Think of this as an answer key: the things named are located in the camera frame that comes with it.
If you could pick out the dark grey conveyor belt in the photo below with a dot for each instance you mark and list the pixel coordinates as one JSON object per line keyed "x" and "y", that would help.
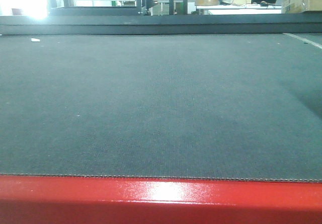
{"x": 231, "y": 97}

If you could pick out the white work table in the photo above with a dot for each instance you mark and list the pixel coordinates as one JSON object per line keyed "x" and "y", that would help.
{"x": 247, "y": 9}

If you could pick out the red conveyor front frame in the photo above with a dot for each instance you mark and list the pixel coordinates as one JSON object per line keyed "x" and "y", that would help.
{"x": 40, "y": 199}

